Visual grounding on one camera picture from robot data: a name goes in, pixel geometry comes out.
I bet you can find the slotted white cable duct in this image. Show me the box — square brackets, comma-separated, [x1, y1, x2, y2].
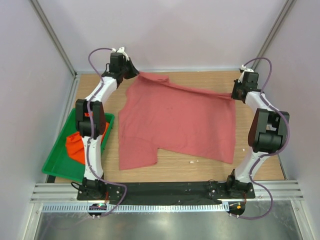
[42, 202, 229, 213]

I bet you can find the orange t shirt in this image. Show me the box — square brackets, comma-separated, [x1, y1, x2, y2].
[65, 112, 110, 165]

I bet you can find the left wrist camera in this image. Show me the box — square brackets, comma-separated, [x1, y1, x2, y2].
[106, 46, 130, 74]

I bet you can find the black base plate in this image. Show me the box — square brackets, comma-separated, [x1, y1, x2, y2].
[71, 179, 256, 206]

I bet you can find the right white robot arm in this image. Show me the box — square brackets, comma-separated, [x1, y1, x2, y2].
[225, 79, 290, 198]

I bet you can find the aluminium rail profile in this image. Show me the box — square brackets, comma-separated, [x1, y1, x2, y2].
[30, 180, 304, 203]

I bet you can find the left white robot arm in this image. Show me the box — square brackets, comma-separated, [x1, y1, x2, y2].
[75, 58, 139, 200]

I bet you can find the pink t shirt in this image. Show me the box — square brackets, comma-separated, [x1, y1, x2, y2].
[118, 72, 236, 170]

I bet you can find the green plastic tray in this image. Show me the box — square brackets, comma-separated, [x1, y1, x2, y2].
[41, 107, 116, 182]

